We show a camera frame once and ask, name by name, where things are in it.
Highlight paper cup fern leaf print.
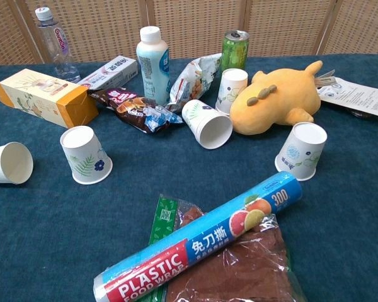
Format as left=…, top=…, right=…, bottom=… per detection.
left=59, top=125, right=113, bottom=186

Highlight paper cup green flower print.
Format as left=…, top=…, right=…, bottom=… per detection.
left=274, top=121, right=328, bottom=182

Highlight paper cup blue flower print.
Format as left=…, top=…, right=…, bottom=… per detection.
left=0, top=141, right=34, bottom=185

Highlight stacked paper cups lying sideways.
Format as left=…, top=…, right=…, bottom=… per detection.
left=181, top=99, right=234, bottom=150

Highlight paper cup pale flower print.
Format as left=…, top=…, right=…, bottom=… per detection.
left=215, top=68, right=249, bottom=115

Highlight silver snack bag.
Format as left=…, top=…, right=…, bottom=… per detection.
left=165, top=52, right=223, bottom=113

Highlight brown chocolate snack wrapper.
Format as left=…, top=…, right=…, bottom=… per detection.
left=88, top=87, right=183, bottom=135

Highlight pale blue drink bottle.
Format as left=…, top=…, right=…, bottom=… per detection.
left=135, top=26, right=171, bottom=107

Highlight blue plastic wrap roll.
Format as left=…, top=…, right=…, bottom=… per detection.
left=93, top=171, right=303, bottom=302

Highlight yellow plush toy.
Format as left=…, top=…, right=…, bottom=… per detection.
left=229, top=60, right=324, bottom=136

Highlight green drink can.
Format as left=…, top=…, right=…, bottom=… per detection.
left=220, top=30, right=250, bottom=74

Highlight white toothpaste box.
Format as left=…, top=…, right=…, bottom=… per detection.
left=77, top=55, right=139, bottom=91

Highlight wicker folding screen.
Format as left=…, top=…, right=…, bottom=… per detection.
left=0, top=0, right=378, bottom=66

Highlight clear bag brown snack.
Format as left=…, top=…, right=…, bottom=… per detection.
left=148, top=194, right=308, bottom=302

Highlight yellow cardboard carton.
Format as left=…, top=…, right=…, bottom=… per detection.
left=0, top=68, right=100, bottom=129

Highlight teal table cloth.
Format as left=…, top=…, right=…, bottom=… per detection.
left=0, top=53, right=378, bottom=302

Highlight clear plastic water bottle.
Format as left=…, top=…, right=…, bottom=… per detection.
left=35, top=6, right=81, bottom=84

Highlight white card blister package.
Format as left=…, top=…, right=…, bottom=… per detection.
left=314, top=69, right=378, bottom=119

